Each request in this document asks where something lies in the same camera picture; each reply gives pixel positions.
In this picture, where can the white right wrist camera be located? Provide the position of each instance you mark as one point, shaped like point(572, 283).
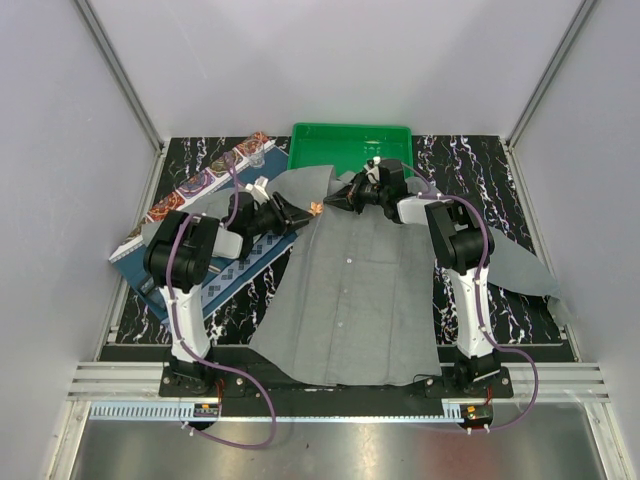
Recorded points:
point(372, 172)

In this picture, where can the gold leaf brooch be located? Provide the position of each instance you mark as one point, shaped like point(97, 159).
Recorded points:
point(316, 208)

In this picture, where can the right frame post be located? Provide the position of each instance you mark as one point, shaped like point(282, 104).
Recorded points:
point(569, 38)

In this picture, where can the clear small glass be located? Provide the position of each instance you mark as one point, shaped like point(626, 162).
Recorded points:
point(256, 157)

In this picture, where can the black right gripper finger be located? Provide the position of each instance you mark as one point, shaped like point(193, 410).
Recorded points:
point(348, 191)
point(342, 203)

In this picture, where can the green plastic tray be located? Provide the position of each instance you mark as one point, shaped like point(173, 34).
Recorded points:
point(346, 147)

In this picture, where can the grey button shirt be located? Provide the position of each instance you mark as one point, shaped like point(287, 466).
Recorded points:
point(354, 305)

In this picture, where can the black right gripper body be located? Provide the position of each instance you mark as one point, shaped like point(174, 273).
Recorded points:
point(367, 194)

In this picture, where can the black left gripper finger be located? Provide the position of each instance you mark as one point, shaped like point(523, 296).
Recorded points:
point(291, 225)
point(288, 211)

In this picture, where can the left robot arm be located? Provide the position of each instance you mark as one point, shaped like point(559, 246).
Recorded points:
point(178, 258)

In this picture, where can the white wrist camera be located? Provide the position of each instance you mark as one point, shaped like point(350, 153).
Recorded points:
point(372, 172)
point(258, 190)

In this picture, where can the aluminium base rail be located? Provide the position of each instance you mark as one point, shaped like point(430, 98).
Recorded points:
point(257, 391)

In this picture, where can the colourful patterned table runner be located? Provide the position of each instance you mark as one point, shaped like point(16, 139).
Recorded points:
point(215, 176)

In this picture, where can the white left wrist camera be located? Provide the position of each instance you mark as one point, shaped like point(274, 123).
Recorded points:
point(258, 190)

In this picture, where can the blue patterned placemat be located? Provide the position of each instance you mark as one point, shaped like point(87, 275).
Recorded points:
point(234, 262)

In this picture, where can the frame post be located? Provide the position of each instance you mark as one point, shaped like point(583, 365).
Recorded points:
point(108, 52)
point(569, 38)

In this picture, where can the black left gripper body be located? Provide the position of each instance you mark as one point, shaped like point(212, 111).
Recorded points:
point(268, 218)

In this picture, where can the left frame post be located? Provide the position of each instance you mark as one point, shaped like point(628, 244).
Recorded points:
point(108, 52)

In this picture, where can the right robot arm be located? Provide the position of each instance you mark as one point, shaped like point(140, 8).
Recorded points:
point(462, 245)

